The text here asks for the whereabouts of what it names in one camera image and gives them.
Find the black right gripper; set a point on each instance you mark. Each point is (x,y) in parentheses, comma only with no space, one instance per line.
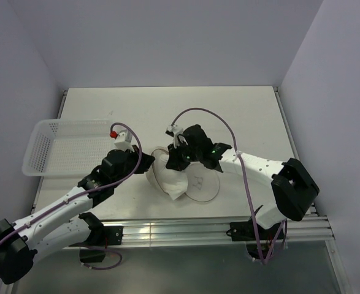
(174,162)

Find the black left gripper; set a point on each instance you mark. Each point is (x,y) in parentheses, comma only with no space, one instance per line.
(145,162)

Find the white bra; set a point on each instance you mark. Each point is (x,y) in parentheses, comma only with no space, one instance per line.
(173,183)

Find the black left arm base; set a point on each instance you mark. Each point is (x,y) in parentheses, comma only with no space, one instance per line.
(109,234)

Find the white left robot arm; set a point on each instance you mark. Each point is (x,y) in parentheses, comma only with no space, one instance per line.
(67,221)

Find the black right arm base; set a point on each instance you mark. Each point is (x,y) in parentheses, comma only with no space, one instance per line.
(244,231)

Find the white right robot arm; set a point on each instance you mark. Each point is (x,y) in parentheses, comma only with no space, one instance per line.
(293,187)

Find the white plastic laundry basket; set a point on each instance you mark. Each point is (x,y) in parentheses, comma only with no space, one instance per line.
(60,147)

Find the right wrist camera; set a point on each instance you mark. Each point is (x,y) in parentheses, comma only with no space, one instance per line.
(176,133)

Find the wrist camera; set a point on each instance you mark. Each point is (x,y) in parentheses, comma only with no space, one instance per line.
(123,140)
(176,133)

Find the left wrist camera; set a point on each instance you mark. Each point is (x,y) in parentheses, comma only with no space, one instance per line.
(123,140)

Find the aluminium mounting rail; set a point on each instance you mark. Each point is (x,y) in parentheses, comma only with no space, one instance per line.
(210,231)

